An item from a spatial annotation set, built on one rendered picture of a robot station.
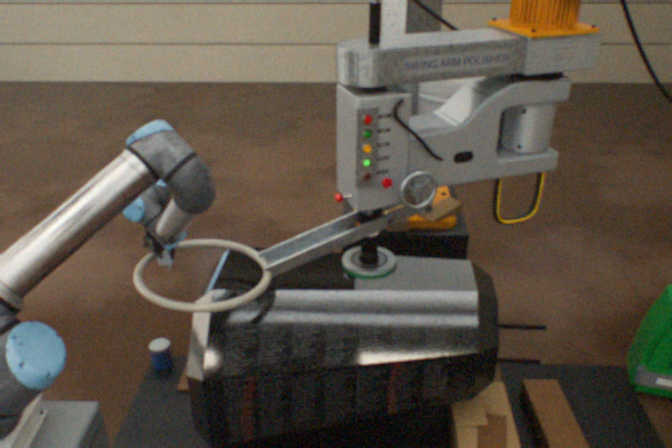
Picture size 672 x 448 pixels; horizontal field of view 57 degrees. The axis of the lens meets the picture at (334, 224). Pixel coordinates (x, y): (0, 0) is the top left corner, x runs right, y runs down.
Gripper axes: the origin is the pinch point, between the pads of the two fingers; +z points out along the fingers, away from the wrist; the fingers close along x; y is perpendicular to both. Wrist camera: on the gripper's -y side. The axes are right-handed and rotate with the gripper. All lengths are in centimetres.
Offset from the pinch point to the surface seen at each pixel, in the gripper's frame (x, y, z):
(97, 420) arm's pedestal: 49, 59, 7
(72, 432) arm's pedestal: 51, 68, 4
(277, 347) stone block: 52, -9, 16
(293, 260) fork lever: 45, -24, -11
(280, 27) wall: -394, -464, 6
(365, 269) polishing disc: 60, -48, -5
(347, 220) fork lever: 48, -51, -21
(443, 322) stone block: 95, -52, 4
